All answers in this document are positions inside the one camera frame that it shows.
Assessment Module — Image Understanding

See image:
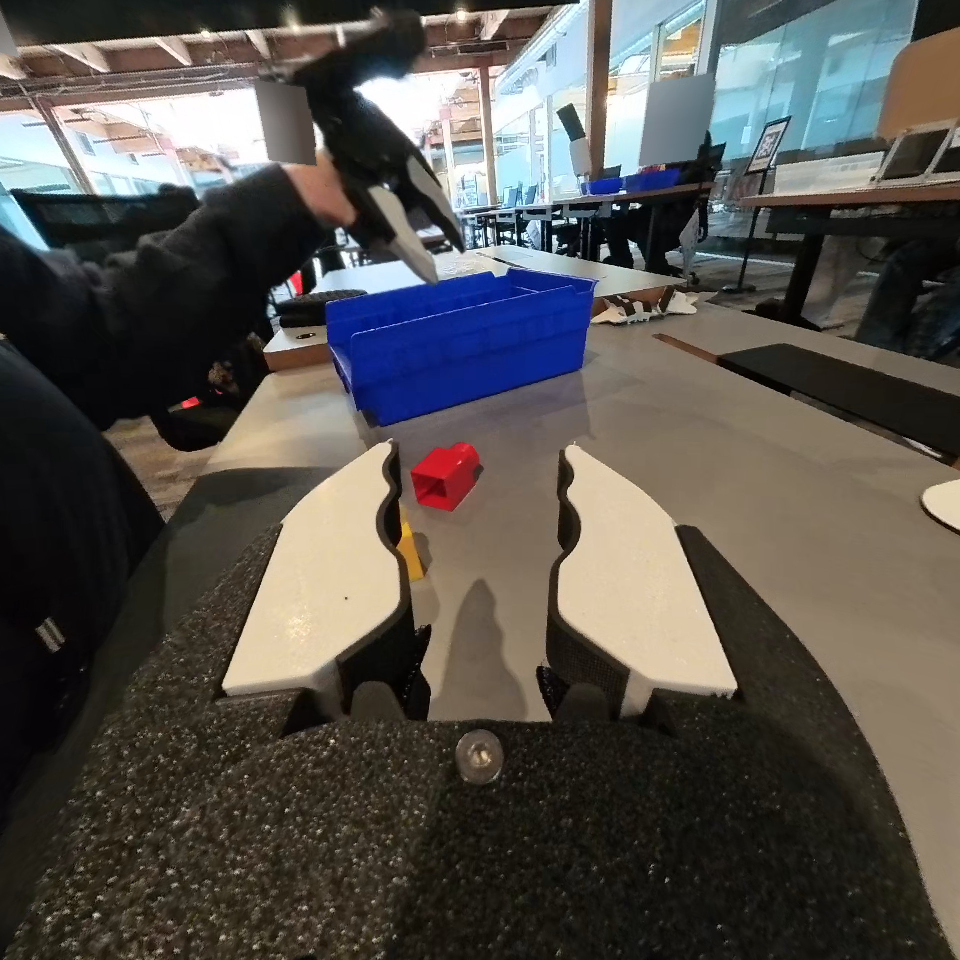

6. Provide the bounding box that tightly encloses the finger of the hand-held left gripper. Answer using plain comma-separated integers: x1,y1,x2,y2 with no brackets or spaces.
405,150,468,255
367,184,441,286

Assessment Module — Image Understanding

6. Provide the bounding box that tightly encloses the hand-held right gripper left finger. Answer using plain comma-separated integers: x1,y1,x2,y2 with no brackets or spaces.
222,439,415,721

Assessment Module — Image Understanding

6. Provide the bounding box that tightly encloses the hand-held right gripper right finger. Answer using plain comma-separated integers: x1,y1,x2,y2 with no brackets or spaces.
546,444,739,720

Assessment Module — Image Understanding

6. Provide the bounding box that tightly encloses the yellow mega block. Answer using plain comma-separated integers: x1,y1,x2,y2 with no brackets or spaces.
396,506,427,583

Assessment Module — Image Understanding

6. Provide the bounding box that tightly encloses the blue plastic bin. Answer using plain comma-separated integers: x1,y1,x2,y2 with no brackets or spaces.
325,268,599,427

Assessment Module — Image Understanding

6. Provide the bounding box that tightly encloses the red mega block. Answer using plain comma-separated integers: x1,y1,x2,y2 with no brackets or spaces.
410,442,481,513

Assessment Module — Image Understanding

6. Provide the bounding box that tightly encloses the person's left forearm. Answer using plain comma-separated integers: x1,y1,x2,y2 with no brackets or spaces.
0,163,335,432

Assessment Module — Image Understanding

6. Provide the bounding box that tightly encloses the person's left hand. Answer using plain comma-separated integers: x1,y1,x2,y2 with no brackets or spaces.
288,150,357,228

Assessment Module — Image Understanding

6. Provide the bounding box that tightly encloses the long wooden table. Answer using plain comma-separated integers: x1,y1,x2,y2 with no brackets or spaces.
461,180,714,275

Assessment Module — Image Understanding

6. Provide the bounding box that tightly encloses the person's dark torso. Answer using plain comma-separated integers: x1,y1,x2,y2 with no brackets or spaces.
0,341,166,849

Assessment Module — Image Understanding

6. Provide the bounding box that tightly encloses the black mat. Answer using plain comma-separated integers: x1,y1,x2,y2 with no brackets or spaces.
718,343,960,459

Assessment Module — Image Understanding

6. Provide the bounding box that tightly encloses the white round plate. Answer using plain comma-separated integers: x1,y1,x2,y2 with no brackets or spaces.
921,480,960,535

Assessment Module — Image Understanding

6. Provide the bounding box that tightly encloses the sign stand with code print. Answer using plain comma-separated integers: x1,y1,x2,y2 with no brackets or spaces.
731,116,794,294

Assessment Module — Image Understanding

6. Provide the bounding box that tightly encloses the wooden desk with black legs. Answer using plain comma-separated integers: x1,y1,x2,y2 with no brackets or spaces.
738,180,960,331

